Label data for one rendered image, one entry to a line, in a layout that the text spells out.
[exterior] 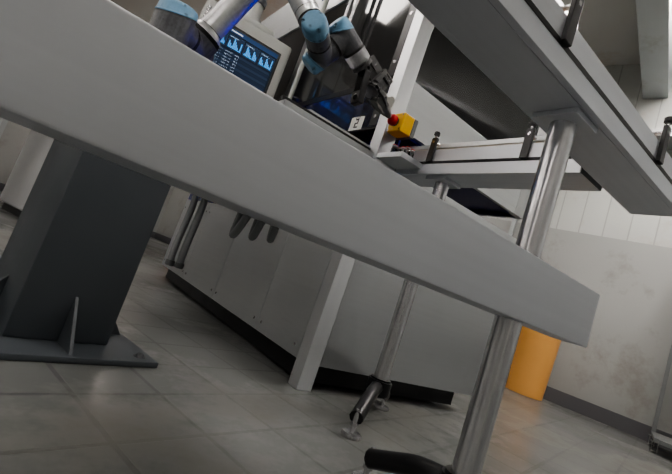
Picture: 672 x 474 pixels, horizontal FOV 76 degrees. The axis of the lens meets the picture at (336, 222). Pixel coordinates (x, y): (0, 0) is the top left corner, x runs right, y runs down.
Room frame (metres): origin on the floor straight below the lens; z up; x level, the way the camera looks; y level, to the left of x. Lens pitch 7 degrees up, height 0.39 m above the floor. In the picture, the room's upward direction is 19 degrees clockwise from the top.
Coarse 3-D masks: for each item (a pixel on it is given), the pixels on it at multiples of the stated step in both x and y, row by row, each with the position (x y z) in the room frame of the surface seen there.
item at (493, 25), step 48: (432, 0) 0.60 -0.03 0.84; (480, 0) 0.57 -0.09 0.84; (528, 0) 0.59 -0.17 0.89; (576, 0) 0.64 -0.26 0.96; (480, 48) 0.67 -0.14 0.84; (528, 48) 0.63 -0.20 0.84; (576, 48) 0.68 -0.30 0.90; (528, 96) 0.77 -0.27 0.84; (576, 96) 0.71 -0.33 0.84; (624, 96) 0.80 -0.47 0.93; (576, 144) 0.88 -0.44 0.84; (624, 144) 0.83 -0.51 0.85; (624, 192) 1.04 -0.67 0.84
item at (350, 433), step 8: (368, 384) 1.43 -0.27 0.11; (376, 384) 1.38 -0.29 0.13; (384, 384) 1.41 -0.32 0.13; (368, 392) 1.33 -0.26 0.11; (376, 392) 1.35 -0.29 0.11; (384, 392) 1.41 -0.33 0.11; (360, 400) 1.29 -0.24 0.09; (368, 400) 1.29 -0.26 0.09; (384, 400) 1.65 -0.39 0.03; (360, 408) 1.25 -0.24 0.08; (368, 408) 1.28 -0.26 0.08; (384, 408) 1.63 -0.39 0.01; (352, 416) 1.25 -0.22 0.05; (360, 416) 1.24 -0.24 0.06; (352, 424) 1.24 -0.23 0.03; (344, 432) 1.23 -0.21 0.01; (352, 432) 1.24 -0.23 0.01; (352, 440) 1.22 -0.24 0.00
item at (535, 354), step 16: (528, 336) 3.71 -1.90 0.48; (544, 336) 3.65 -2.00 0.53; (528, 352) 3.69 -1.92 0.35; (544, 352) 3.65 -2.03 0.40; (512, 368) 3.78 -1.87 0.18; (528, 368) 3.68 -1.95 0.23; (544, 368) 3.66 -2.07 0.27; (512, 384) 3.75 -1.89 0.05; (528, 384) 3.67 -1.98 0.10; (544, 384) 3.69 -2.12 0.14
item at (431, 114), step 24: (336, 0) 2.17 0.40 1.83; (264, 24) 3.06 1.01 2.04; (288, 24) 2.65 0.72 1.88; (336, 96) 1.87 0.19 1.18; (432, 96) 1.61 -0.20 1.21; (432, 120) 1.64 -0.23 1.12; (456, 120) 1.71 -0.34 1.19; (480, 192) 1.89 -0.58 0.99; (504, 192) 1.97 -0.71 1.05; (528, 192) 2.07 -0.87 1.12; (504, 216) 2.15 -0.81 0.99
